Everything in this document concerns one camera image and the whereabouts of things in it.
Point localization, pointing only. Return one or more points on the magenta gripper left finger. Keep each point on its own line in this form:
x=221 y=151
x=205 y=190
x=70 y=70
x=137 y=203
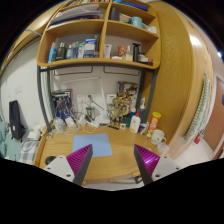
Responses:
x=79 y=162

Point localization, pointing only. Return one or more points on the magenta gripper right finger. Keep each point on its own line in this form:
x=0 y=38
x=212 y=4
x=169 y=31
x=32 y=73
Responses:
x=146 y=161

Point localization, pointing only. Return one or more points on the black computer mouse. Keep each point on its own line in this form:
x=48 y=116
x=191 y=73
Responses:
x=49 y=159

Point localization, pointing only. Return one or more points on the clear plastic cup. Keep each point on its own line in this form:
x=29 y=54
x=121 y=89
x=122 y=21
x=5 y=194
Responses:
x=162 y=148

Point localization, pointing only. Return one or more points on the white mug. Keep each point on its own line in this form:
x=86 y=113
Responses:
x=158 y=137

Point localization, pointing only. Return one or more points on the white glue bottle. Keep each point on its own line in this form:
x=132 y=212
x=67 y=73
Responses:
x=135 y=123

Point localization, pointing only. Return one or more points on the yellow chips can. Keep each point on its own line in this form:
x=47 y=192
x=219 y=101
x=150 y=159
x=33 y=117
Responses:
x=153 y=123

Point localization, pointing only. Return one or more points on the blue spray bottle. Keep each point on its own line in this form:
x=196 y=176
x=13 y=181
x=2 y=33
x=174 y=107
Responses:
x=142 y=109

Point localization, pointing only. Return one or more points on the blue robot figure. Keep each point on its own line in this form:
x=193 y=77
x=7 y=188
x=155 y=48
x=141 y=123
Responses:
x=62 y=108

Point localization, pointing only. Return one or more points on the robot model box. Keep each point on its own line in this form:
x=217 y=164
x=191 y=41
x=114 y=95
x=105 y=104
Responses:
x=64 y=94

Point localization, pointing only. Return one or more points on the black backpack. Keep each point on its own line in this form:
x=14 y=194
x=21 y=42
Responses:
x=17 y=129

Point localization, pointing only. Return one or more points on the black thermos bottle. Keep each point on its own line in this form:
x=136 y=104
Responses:
x=136 y=52

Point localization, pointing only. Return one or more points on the teal tape roll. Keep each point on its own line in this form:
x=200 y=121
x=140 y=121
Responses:
x=136 y=21

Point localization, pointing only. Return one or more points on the wooden wall shelf unit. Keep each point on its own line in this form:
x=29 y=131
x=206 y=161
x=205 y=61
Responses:
x=104 y=28

